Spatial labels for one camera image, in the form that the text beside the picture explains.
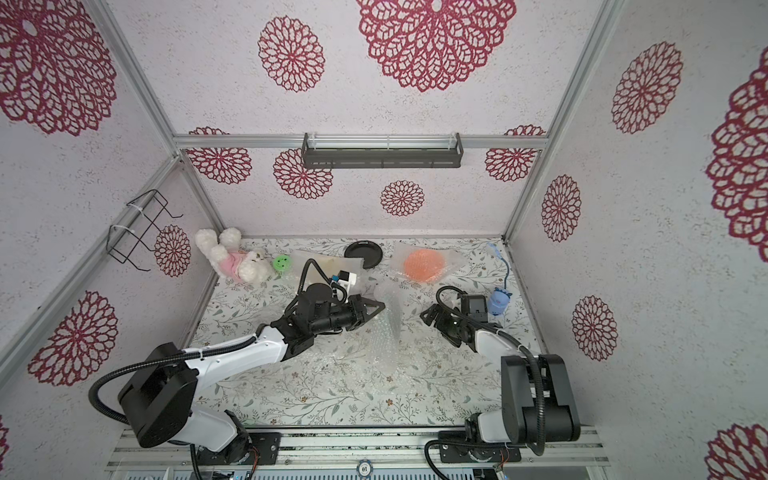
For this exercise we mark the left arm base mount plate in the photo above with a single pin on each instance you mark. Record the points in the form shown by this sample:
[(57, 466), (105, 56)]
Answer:
[(260, 448)]

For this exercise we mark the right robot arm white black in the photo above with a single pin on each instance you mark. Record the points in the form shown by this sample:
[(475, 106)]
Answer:
[(537, 404)]

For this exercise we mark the white plush bunny pink dress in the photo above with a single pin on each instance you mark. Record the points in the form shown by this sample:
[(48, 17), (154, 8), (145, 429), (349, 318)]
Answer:
[(229, 260)]

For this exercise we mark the yellow plate in bubble wrap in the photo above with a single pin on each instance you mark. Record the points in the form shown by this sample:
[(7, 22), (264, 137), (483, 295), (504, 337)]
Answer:
[(348, 270)]

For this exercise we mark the dark grey plate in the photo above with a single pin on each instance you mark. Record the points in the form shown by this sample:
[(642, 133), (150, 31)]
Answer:
[(368, 251)]

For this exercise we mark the green round toy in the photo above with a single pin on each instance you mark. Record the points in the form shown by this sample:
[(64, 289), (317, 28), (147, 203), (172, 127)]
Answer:
[(282, 263)]

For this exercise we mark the clear bubble wrap sheet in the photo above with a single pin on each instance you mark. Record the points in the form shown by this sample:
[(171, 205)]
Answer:
[(424, 381)]

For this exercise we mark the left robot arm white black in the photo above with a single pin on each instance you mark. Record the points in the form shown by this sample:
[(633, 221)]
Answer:
[(157, 397)]

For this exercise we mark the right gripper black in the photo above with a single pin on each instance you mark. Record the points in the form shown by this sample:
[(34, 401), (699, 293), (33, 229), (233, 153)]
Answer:
[(445, 321)]

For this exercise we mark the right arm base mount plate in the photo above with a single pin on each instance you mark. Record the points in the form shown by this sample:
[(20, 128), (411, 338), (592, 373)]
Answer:
[(455, 448)]

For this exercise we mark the aluminium front rail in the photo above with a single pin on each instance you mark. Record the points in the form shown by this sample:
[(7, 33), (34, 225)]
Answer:
[(344, 448)]

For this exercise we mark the black wire wall basket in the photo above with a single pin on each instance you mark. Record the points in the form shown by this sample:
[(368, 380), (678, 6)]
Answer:
[(123, 239)]

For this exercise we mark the orange plate in bubble wrap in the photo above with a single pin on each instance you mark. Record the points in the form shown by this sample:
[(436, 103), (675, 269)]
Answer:
[(425, 265)]

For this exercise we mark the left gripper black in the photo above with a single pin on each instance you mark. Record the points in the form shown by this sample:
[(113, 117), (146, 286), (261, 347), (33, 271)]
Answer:
[(359, 306)]

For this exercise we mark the blue toy with cord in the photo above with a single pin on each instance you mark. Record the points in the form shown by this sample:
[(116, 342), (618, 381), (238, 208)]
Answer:
[(501, 296)]

